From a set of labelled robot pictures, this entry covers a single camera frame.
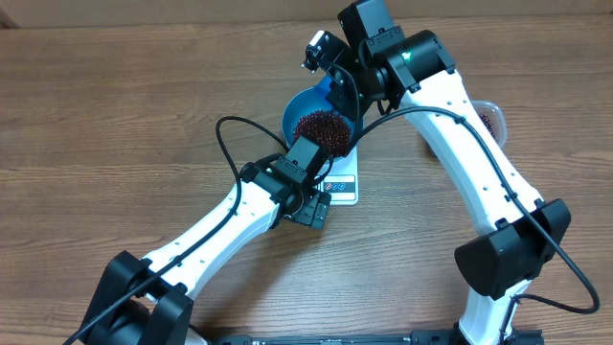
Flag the blue plastic measuring scoop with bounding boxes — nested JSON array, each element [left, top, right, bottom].
[[313, 76, 335, 110]]

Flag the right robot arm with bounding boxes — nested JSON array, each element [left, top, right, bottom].
[[330, 1, 571, 344]]

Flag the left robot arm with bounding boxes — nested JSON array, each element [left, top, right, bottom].
[[67, 154, 331, 345]]

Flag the blue metal bowl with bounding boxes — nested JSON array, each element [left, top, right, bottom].
[[282, 85, 355, 160]]

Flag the white digital kitchen scale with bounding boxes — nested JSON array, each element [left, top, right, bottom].
[[317, 148, 359, 206]]

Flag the red beans in bowl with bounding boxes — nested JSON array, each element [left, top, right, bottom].
[[293, 110, 352, 157]]

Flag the clear plastic food container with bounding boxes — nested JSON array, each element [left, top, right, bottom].
[[471, 101, 508, 149]]

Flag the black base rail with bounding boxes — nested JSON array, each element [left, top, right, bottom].
[[191, 329, 545, 345]]

